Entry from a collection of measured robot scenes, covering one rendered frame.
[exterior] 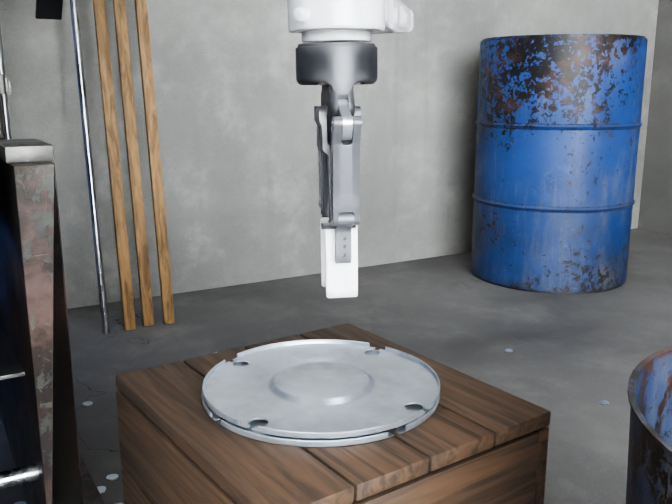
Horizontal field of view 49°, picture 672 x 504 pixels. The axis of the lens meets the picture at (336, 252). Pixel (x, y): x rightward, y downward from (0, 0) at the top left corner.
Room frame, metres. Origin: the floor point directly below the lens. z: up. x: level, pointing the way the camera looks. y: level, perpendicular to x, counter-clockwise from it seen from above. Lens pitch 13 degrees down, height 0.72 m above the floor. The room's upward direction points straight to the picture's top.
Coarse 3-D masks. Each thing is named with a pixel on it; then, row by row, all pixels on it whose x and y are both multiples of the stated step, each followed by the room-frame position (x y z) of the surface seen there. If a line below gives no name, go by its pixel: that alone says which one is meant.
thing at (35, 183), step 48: (0, 144) 0.99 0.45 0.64; (48, 144) 0.98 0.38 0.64; (0, 192) 1.09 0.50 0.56; (48, 192) 0.94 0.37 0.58; (0, 240) 1.16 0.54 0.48; (48, 240) 0.94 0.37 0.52; (0, 288) 1.24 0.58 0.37; (48, 288) 0.94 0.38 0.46; (48, 336) 0.94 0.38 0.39; (0, 384) 1.44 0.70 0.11; (48, 384) 0.93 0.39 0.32; (48, 432) 0.93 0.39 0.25; (48, 480) 0.93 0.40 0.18
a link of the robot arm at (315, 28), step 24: (288, 0) 0.69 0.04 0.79; (312, 0) 0.66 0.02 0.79; (336, 0) 0.66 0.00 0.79; (360, 0) 0.66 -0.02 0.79; (384, 0) 0.69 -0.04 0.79; (288, 24) 0.70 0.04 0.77; (312, 24) 0.66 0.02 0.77; (336, 24) 0.66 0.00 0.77; (360, 24) 0.66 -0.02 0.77; (384, 24) 0.69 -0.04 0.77; (408, 24) 0.74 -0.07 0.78
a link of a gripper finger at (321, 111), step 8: (320, 112) 0.68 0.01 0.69; (360, 112) 0.68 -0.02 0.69; (320, 120) 0.68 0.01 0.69; (320, 128) 0.69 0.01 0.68; (328, 144) 0.67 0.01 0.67; (328, 152) 0.67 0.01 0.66; (328, 160) 0.67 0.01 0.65; (328, 168) 0.67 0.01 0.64; (328, 176) 0.67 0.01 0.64; (328, 184) 0.67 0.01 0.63; (328, 192) 0.68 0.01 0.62; (328, 200) 0.68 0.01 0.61; (328, 208) 0.68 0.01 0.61; (328, 224) 0.66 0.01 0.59
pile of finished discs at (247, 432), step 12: (408, 408) 0.80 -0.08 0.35; (420, 408) 0.80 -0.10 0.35; (432, 408) 0.78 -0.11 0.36; (252, 420) 0.76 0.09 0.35; (264, 420) 0.76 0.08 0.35; (420, 420) 0.76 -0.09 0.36; (240, 432) 0.73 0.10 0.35; (252, 432) 0.72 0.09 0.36; (396, 432) 0.74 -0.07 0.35; (288, 444) 0.71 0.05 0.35; (300, 444) 0.71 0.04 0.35; (312, 444) 0.70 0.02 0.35; (324, 444) 0.70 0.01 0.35; (336, 444) 0.71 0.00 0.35; (348, 444) 0.71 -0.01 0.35
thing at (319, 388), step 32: (256, 352) 0.96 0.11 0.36; (288, 352) 0.96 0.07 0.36; (320, 352) 0.96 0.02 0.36; (352, 352) 0.96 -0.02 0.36; (384, 352) 0.96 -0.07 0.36; (224, 384) 0.85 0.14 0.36; (256, 384) 0.85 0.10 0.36; (288, 384) 0.83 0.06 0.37; (320, 384) 0.83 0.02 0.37; (352, 384) 0.83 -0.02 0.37; (384, 384) 0.85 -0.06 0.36; (416, 384) 0.85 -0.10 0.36; (224, 416) 0.75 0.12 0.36; (256, 416) 0.76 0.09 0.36; (288, 416) 0.76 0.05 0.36; (320, 416) 0.76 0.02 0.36; (352, 416) 0.76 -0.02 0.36; (384, 416) 0.76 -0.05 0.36; (416, 416) 0.75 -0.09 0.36
